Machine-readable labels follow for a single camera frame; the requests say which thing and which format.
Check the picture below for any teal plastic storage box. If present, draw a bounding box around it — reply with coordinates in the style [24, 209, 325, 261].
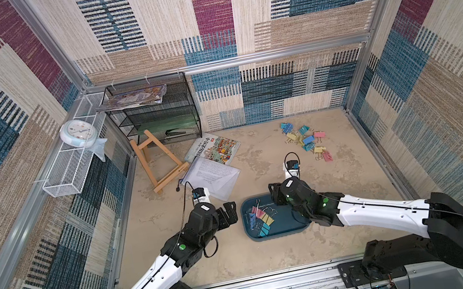
[240, 193, 311, 242]

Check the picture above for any pink binder clip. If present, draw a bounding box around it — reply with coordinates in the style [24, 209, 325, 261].
[322, 150, 333, 162]
[252, 207, 266, 219]
[313, 131, 326, 141]

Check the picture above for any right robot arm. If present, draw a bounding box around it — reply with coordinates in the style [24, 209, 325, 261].
[268, 177, 463, 278]

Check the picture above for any yellow binder clip pile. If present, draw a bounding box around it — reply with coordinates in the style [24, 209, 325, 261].
[285, 133, 299, 144]

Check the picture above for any teal binder clip pile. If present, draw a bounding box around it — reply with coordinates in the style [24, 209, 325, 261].
[298, 125, 310, 136]

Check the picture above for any colourful picture book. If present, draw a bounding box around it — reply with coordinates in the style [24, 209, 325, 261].
[185, 133, 241, 165]

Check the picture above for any wooden easel stand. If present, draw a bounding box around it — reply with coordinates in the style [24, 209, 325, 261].
[130, 129, 190, 194]

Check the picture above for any magazine on shelf top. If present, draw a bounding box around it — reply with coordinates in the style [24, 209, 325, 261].
[96, 84, 167, 113]

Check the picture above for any white round clock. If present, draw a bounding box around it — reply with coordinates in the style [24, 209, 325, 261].
[59, 119, 98, 148]

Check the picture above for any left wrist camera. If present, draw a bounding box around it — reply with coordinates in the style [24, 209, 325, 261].
[192, 187, 211, 205]

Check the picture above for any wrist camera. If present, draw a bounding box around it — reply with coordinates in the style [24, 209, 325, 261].
[192, 187, 211, 205]
[283, 160, 300, 179]

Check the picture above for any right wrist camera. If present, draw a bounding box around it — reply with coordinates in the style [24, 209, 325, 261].
[283, 160, 300, 179]

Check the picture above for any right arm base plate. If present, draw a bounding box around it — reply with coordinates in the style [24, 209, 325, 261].
[336, 260, 407, 288]

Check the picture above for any black wire shelf rack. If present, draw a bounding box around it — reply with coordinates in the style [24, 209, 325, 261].
[103, 72, 203, 144]

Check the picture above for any white wire wall basket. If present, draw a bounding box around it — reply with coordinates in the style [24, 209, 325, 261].
[42, 93, 108, 198]

